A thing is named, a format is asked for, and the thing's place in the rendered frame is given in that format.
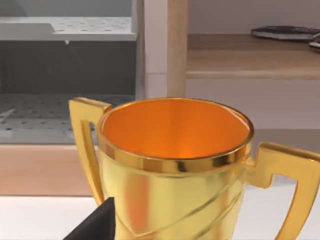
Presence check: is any grey pierced cabinet shelf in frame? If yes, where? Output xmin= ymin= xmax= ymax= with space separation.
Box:
xmin=0 ymin=16 xmax=138 ymax=42

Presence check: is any gold trophy cup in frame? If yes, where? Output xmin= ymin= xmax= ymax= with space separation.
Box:
xmin=68 ymin=96 xmax=320 ymax=240

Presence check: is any wooden open shelf unit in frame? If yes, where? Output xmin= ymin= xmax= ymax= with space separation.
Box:
xmin=166 ymin=0 xmax=320 ymax=131

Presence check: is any pale wooden drawer front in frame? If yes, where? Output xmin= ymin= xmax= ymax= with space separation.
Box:
xmin=0 ymin=142 xmax=94 ymax=197

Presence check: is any dark flat book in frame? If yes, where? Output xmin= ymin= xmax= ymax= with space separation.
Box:
xmin=250 ymin=25 xmax=320 ymax=41

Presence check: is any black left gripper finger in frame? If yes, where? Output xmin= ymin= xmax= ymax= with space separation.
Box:
xmin=62 ymin=196 xmax=116 ymax=240

